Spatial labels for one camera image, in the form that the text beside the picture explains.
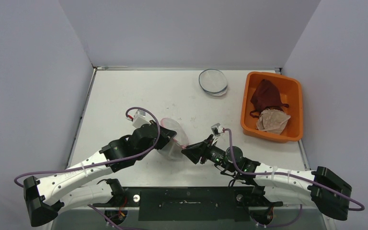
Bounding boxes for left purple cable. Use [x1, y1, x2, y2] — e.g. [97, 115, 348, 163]
[13, 106, 161, 188]

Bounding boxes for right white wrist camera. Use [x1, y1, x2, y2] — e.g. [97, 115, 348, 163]
[211, 123, 224, 145]

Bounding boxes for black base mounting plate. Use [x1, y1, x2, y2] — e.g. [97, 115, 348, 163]
[94, 186, 283, 222]

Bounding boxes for red bra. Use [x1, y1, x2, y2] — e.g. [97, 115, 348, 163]
[249, 79, 289, 118]

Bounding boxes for beige lace bra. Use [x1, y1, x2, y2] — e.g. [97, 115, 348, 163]
[256, 109, 291, 135]

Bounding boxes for pink-trimmed mesh laundry bag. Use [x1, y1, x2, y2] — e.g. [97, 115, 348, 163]
[157, 118, 189, 161]

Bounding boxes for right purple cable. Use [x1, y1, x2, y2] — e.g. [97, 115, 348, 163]
[222, 127, 366, 212]

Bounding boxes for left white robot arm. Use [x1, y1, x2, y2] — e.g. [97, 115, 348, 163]
[23, 122, 177, 227]

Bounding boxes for blue-trimmed mesh laundry bag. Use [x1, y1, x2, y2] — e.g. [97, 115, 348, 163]
[198, 69, 228, 97]

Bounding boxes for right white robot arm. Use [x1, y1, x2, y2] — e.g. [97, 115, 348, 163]
[181, 135, 352, 221]

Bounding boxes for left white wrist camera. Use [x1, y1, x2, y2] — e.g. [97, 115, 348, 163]
[127, 109, 150, 128]

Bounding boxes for purple cable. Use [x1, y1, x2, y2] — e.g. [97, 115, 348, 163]
[13, 106, 161, 188]
[222, 127, 366, 212]

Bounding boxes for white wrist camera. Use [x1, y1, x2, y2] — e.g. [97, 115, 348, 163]
[211, 123, 224, 145]
[127, 109, 150, 128]

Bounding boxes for orange plastic bin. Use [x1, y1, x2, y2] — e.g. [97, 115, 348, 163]
[240, 71, 303, 143]

